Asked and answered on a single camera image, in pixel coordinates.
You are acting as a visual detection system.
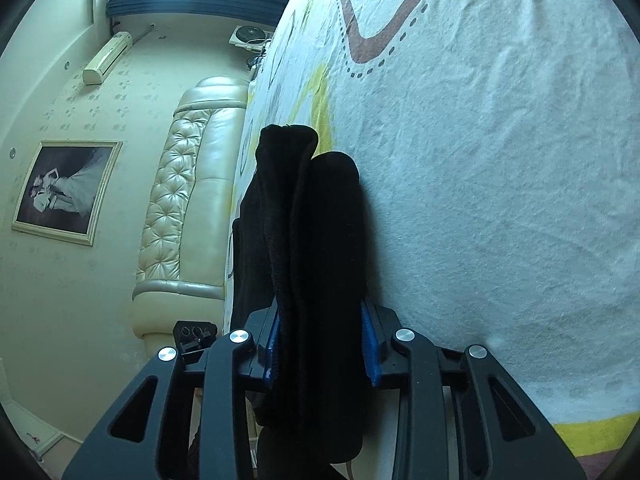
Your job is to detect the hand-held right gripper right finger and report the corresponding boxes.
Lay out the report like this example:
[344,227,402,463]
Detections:
[359,300,586,480]

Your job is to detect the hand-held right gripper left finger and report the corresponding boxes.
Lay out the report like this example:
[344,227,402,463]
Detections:
[62,305,282,480]

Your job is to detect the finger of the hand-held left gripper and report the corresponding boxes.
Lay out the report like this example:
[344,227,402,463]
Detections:
[173,319,219,357]

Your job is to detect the black pants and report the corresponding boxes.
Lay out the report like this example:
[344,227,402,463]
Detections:
[230,122,375,466]

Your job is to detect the cream tufted leather headboard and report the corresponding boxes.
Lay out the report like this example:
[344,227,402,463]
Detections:
[132,76,251,356]

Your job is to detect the framed black-and-white photo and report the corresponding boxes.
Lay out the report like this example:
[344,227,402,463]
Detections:
[11,140,124,247]

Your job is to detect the patterned white bed sheet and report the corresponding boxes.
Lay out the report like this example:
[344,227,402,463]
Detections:
[222,0,640,480]

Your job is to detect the white fan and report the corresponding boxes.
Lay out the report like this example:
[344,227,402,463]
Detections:
[229,25,274,54]

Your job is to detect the blue curtain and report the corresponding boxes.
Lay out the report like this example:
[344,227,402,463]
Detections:
[106,0,297,29]

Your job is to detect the dark cables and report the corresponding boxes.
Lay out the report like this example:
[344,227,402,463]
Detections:
[245,44,267,80]

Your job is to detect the cream wall air conditioner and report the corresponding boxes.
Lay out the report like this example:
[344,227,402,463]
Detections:
[82,31,134,86]

